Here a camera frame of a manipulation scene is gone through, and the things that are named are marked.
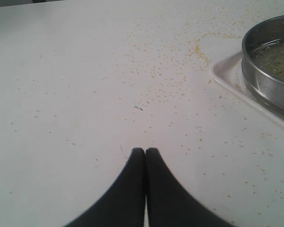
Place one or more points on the yellow grain mixture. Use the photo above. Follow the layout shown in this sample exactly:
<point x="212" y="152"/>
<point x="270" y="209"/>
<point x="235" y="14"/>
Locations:
<point x="270" y="58"/>

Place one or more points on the round stainless steel sieve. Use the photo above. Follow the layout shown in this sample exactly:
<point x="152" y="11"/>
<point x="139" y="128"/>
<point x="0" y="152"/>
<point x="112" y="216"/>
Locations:
<point x="266" y="86"/>

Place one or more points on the white plastic tray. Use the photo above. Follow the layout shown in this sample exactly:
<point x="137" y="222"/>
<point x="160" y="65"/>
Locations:
<point x="227" y="72"/>

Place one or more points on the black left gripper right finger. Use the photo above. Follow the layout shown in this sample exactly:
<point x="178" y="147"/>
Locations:
<point x="168" y="203"/>

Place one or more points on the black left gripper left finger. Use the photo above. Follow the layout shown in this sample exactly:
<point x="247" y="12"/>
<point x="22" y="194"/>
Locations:
<point x="123" y="204"/>

